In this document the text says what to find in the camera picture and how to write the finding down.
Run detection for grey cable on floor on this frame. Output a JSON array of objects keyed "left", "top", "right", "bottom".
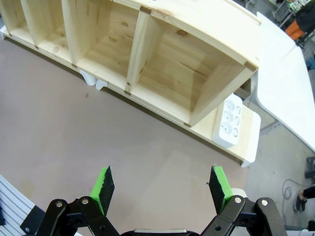
[{"left": 282, "top": 178, "right": 300, "bottom": 200}]

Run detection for white side table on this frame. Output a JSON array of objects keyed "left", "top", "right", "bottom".
[{"left": 255, "top": 11, "right": 315, "bottom": 151}]

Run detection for person's dark shoe and leg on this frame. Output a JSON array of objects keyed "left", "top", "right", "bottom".
[{"left": 293, "top": 185, "right": 315, "bottom": 212}]

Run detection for person in black jacket, orange trousers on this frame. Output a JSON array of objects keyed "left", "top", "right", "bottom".
[{"left": 284, "top": 0, "right": 315, "bottom": 41}]

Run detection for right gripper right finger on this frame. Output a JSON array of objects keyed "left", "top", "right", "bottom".
[{"left": 199, "top": 165, "right": 287, "bottom": 236}]

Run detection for aluminium frame profile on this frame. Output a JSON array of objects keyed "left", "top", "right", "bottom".
[{"left": 0, "top": 174, "right": 45, "bottom": 235}]

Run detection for pine wood compartment shelf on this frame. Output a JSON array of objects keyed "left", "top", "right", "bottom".
[{"left": 0, "top": 0, "right": 261, "bottom": 127}]

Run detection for white power strip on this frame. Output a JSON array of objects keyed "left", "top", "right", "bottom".
[{"left": 212, "top": 96, "right": 244, "bottom": 149}]

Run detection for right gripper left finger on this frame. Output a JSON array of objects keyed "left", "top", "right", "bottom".
[{"left": 36, "top": 166, "right": 122, "bottom": 236}]

